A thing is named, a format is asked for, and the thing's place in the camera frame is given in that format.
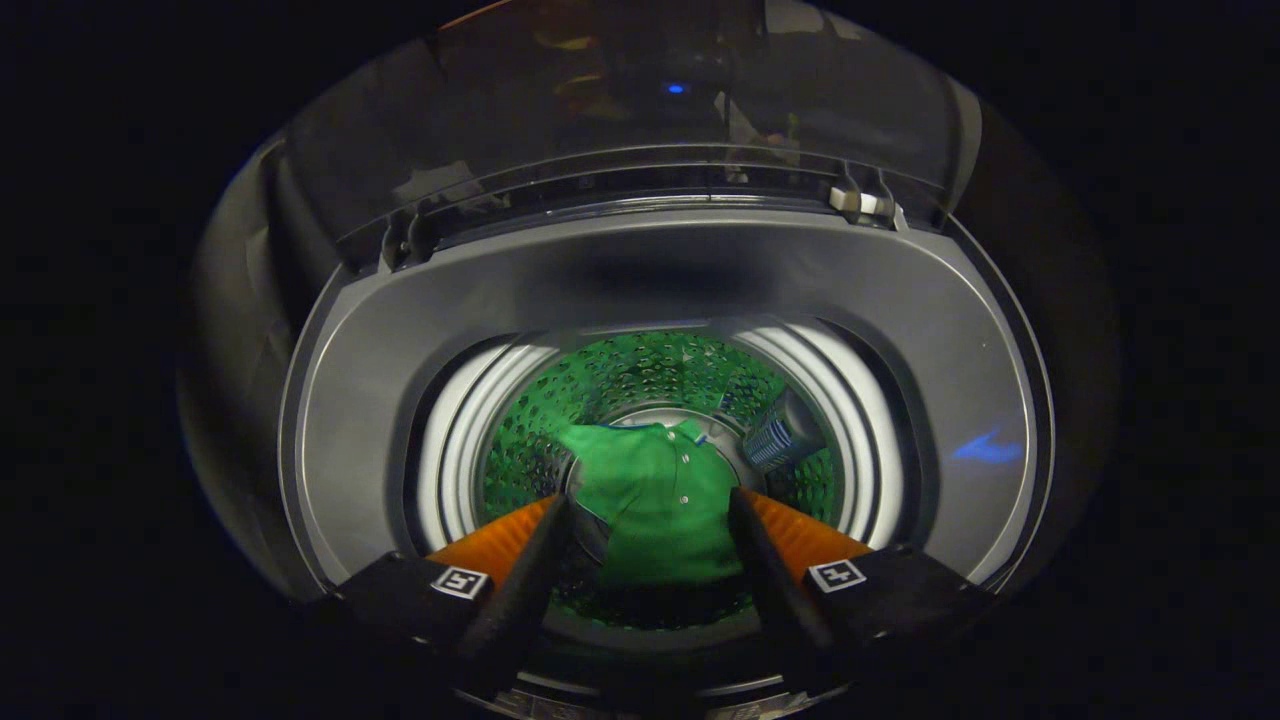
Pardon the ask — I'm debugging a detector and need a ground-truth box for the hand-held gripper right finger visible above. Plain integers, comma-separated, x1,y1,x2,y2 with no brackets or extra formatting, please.
727,487,998,693

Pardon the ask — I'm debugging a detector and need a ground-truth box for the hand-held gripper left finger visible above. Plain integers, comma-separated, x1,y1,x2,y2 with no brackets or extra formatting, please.
328,493,571,699

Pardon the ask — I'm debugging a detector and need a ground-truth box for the green polo shirt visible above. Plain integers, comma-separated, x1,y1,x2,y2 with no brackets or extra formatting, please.
555,420,746,589

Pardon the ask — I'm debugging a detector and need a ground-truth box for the grey washing machine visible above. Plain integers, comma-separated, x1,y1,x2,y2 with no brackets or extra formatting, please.
278,200,1058,720

